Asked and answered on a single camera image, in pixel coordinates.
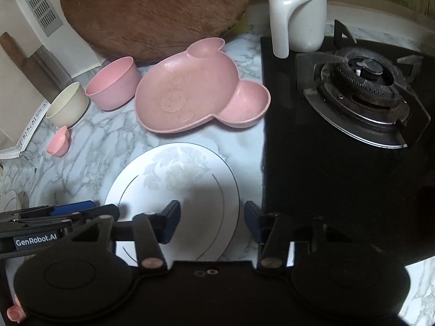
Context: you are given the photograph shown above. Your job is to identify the pink bowl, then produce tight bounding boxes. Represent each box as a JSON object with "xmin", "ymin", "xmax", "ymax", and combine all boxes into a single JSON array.
[{"xmin": 85, "ymin": 56, "xmax": 141, "ymax": 111}]

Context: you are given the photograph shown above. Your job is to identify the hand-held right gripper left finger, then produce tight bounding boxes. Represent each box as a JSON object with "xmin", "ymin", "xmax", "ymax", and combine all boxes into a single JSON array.
[{"xmin": 71, "ymin": 200, "xmax": 181, "ymax": 274}]

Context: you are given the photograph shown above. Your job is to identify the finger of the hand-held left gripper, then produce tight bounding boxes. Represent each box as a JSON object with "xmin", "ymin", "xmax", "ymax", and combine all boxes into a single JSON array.
[
  {"xmin": 20, "ymin": 205, "xmax": 121, "ymax": 231},
  {"xmin": 0, "ymin": 201, "xmax": 96, "ymax": 221}
]

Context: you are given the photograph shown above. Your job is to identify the person's left hand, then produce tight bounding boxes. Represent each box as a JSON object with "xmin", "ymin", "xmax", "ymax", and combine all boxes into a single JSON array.
[{"xmin": 7, "ymin": 294, "xmax": 23, "ymax": 322}]

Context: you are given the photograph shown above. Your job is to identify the black glass cooktop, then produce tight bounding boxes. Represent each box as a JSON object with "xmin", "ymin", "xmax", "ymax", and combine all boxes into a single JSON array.
[{"xmin": 260, "ymin": 36, "xmax": 435, "ymax": 266}]

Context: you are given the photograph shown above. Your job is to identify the white mug with steel rim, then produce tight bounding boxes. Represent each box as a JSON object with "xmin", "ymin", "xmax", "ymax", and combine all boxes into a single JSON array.
[{"xmin": 268, "ymin": 0, "xmax": 327, "ymax": 59}]

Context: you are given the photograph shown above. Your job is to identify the black pot support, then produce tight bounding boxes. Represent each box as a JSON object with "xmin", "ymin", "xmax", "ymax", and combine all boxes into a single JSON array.
[{"xmin": 295, "ymin": 20, "xmax": 432, "ymax": 148}]

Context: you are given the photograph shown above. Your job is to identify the round wooden cutting board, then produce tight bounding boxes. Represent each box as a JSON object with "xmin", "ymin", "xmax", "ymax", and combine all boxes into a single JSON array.
[{"xmin": 58, "ymin": 0, "xmax": 260, "ymax": 62}]

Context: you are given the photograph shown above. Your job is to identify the cream bowl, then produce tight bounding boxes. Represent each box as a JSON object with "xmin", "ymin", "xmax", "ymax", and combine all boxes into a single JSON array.
[{"xmin": 45, "ymin": 82, "xmax": 89, "ymax": 129}]

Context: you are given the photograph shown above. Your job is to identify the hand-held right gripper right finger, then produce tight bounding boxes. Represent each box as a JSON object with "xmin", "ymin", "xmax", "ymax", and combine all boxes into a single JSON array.
[{"xmin": 244, "ymin": 200, "xmax": 344, "ymax": 272}]

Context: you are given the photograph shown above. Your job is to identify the pink bear-shaped plate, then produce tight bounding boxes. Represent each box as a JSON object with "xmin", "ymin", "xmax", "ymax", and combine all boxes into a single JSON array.
[{"xmin": 135, "ymin": 38, "xmax": 271, "ymax": 133}]

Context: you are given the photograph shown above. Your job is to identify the grey vent grille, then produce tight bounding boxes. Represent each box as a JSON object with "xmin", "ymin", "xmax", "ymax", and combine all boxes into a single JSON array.
[{"xmin": 18, "ymin": 0, "xmax": 64, "ymax": 37}]

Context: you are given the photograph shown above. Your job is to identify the white patterned trim strip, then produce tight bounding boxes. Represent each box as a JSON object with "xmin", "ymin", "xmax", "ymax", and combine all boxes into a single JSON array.
[{"xmin": 0, "ymin": 99, "xmax": 48, "ymax": 159}]

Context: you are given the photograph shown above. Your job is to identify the white floral plate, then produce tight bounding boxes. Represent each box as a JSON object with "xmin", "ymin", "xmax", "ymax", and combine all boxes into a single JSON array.
[{"xmin": 104, "ymin": 143, "xmax": 241, "ymax": 266}]

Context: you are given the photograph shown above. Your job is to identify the small pink heart dish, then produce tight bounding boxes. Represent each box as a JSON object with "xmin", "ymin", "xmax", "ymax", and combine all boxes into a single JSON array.
[{"xmin": 46, "ymin": 126, "xmax": 71, "ymax": 158}]

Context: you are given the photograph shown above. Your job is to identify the cleaver with wooden handle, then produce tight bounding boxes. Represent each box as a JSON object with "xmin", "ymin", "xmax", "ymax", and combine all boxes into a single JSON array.
[{"xmin": 0, "ymin": 31, "xmax": 69, "ymax": 105}]

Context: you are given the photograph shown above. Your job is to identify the gas burner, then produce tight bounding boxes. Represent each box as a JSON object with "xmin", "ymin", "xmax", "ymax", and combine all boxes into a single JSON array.
[{"xmin": 303, "ymin": 49, "xmax": 413, "ymax": 149}]

